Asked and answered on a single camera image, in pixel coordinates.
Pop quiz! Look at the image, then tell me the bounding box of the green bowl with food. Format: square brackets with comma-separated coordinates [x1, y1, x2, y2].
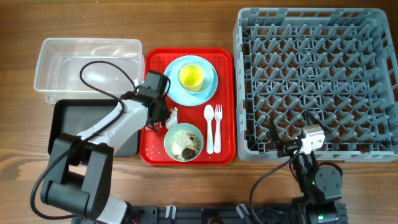
[164, 123, 204, 162]

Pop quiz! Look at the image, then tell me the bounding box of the yellow plastic cup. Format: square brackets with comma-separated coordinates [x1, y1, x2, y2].
[179, 64, 205, 92]

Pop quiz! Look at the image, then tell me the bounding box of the white plastic spoon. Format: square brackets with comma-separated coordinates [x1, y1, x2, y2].
[204, 105, 215, 154]

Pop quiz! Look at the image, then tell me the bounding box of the clear plastic bin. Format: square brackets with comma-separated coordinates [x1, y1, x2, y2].
[34, 38, 145, 104]

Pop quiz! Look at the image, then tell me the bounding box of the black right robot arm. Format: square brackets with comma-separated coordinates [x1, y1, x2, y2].
[267, 111, 348, 223]

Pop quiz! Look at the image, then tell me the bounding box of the black rectangular tray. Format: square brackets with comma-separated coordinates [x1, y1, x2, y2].
[48, 99, 147, 157]

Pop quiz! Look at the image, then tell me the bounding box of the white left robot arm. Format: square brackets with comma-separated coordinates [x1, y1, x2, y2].
[31, 91, 169, 223]

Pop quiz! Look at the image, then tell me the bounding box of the light blue plate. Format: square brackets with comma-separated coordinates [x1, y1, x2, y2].
[164, 55, 218, 106]

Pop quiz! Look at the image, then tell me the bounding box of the white plastic fork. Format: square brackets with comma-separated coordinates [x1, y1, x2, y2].
[214, 105, 223, 154]

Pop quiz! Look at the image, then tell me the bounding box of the light blue bowl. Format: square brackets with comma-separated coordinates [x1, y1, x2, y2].
[178, 58, 214, 95]

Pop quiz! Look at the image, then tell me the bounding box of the grey dishwasher rack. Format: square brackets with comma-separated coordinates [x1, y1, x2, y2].
[233, 7, 397, 162]

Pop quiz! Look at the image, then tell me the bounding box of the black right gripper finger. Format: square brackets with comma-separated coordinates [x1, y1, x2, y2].
[306, 111, 326, 131]
[269, 118, 280, 142]

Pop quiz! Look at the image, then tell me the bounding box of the red plastic tray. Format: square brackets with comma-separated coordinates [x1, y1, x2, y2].
[139, 48, 236, 166]

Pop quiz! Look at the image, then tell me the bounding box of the white tissue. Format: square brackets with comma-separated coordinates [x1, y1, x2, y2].
[165, 107, 178, 129]

